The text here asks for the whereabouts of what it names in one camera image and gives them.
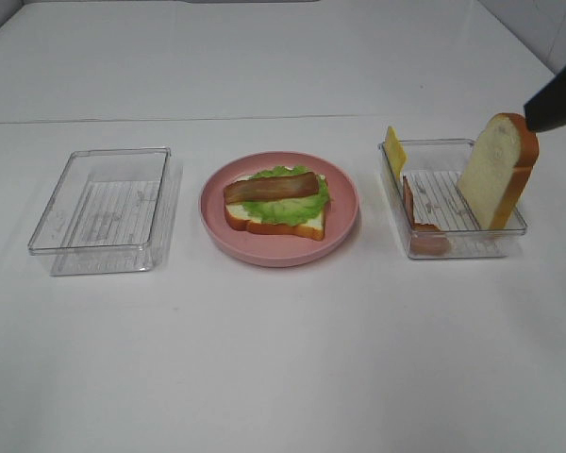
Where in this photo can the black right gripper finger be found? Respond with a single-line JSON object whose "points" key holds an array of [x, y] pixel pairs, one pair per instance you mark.
{"points": [[547, 109]]}

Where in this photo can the bread slice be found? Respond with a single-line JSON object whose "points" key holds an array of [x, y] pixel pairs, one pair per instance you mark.
{"points": [[237, 220], [498, 169]]}

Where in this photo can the yellow cheese slice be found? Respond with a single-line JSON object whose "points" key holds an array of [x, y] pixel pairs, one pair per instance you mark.
{"points": [[395, 153]]}

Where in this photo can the bacon strip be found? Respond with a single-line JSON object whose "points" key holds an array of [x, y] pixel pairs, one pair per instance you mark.
{"points": [[272, 188], [425, 239]]}

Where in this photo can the green lettuce leaf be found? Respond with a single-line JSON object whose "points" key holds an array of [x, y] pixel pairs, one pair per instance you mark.
{"points": [[288, 211]]}

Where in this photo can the clear plastic right tray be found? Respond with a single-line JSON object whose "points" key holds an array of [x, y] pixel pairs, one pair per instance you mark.
{"points": [[433, 168]]}

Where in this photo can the clear plastic tray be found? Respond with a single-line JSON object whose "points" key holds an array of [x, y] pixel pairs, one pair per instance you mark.
{"points": [[433, 168], [108, 213]]}

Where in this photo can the pink round plate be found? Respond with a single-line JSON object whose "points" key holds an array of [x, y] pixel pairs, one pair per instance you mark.
{"points": [[279, 250]]}

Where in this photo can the clear plastic left tray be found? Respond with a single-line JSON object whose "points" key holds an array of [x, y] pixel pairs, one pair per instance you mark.
{"points": [[108, 213]]}

